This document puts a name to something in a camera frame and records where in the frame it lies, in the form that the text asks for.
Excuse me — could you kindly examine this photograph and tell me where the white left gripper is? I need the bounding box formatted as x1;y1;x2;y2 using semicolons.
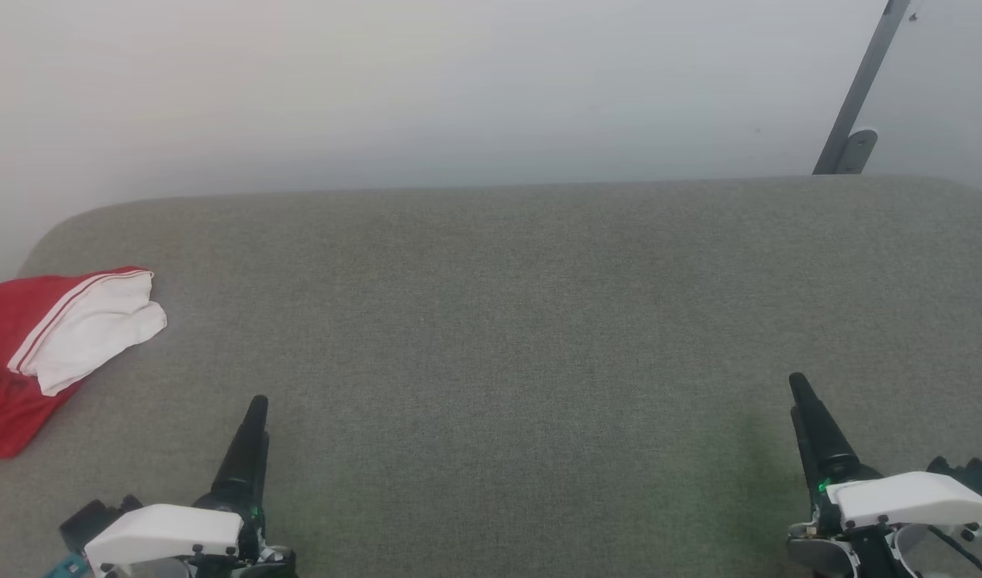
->
85;395;299;578

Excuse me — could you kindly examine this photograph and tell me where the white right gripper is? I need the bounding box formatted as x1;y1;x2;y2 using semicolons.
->
788;372;982;578

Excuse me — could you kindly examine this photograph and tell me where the red and white garment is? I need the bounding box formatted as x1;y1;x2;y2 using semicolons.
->
0;267;169;460

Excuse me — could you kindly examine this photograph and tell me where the grey-green fabric sofa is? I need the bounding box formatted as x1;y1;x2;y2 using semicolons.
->
0;175;982;578

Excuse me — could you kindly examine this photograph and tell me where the grey metal pole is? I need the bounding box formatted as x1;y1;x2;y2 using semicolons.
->
812;0;913;176

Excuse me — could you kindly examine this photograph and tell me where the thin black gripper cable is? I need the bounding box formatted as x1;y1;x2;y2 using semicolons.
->
928;526;977;578

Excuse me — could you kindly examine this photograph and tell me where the grey metal pole bracket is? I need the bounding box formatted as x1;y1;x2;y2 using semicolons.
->
836;128;878;175

